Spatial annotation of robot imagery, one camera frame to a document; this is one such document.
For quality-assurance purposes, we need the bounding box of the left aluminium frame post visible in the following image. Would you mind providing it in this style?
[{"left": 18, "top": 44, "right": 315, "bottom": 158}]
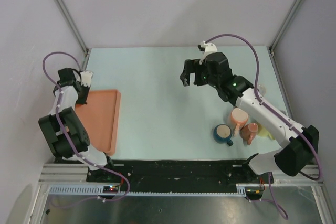
[{"left": 54, "top": 0, "right": 89, "bottom": 56}]

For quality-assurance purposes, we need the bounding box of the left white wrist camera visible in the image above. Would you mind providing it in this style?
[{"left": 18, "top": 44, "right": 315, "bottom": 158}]
[{"left": 80, "top": 70, "right": 93, "bottom": 87}]

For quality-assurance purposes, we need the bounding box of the large pink mug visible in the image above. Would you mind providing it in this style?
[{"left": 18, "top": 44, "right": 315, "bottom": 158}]
[{"left": 227, "top": 108, "right": 249, "bottom": 136}]

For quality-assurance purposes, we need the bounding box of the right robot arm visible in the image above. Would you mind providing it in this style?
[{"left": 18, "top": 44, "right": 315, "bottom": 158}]
[{"left": 180, "top": 52, "right": 319, "bottom": 183}]

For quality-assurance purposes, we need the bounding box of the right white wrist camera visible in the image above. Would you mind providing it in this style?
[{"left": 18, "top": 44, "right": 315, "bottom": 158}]
[{"left": 198, "top": 41, "right": 218, "bottom": 65}]

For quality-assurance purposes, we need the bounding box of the yellow mug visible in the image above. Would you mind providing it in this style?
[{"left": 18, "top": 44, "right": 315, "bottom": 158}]
[{"left": 257, "top": 122, "right": 275, "bottom": 140}]

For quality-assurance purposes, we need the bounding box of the aluminium frame post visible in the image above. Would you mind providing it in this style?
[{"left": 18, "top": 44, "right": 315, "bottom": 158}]
[
  {"left": 268, "top": 0, "right": 305, "bottom": 52},
  {"left": 54, "top": 0, "right": 89, "bottom": 56}
]

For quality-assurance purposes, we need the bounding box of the right aluminium frame post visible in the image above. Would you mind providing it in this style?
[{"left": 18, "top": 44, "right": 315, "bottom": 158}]
[{"left": 268, "top": 0, "right": 305, "bottom": 52}]

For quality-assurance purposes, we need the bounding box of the small salmon mug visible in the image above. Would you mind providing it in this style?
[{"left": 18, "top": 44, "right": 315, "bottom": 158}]
[{"left": 240, "top": 123, "right": 259, "bottom": 145}]

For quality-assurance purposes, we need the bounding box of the salmon plastic tray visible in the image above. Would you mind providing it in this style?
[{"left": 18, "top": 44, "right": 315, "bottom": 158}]
[{"left": 75, "top": 89, "right": 121, "bottom": 156}]

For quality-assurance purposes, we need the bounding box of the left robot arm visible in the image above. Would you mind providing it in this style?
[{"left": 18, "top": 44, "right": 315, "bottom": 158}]
[{"left": 38, "top": 68, "right": 117, "bottom": 182}]

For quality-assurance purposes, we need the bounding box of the blue mug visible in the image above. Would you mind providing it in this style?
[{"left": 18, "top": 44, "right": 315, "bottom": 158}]
[{"left": 213, "top": 124, "right": 233, "bottom": 146}]

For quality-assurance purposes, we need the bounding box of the white cable duct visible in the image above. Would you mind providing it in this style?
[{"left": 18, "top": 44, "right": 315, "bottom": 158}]
[{"left": 49, "top": 185, "right": 246, "bottom": 197}]

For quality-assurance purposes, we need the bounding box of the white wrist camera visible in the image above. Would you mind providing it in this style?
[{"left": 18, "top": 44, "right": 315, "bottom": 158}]
[
  {"left": 198, "top": 41, "right": 218, "bottom": 65},
  {"left": 80, "top": 70, "right": 93, "bottom": 87}
]

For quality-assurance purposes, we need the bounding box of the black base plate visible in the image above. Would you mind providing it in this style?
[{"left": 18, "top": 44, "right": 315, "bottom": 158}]
[{"left": 54, "top": 155, "right": 308, "bottom": 193}]

